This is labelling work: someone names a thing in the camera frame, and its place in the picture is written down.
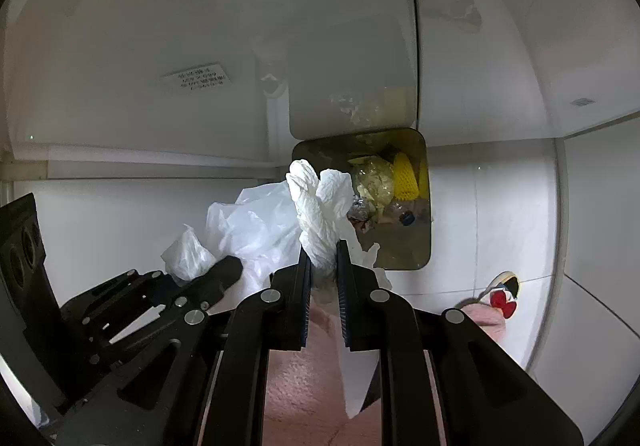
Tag clear plastic bag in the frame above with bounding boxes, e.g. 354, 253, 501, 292
161, 181, 306, 292

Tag trash bin with flip lid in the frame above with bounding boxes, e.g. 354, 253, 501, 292
286, 9, 434, 272

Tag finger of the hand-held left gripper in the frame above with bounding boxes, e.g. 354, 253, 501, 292
95, 255, 244, 369
60, 270, 176, 367

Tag clear plastic bottle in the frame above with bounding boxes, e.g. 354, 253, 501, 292
382, 199, 426, 227

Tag yellow paper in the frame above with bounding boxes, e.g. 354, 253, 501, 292
350, 153, 401, 209

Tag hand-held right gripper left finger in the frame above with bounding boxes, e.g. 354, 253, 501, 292
52, 240, 313, 446

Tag silver foil snack wrapper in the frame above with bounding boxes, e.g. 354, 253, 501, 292
347, 193, 383, 232

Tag slipper with red bow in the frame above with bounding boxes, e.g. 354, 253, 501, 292
472, 271, 523, 319

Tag orange foam net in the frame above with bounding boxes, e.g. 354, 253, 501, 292
391, 151, 420, 199

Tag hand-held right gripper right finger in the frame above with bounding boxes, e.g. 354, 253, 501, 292
336, 240, 585, 446

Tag grey printed label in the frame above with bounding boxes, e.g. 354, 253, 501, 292
160, 61, 228, 90

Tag pink fleece pants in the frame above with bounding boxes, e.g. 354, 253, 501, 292
262, 276, 506, 446

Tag white tissue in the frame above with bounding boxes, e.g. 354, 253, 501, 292
286, 159, 393, 289

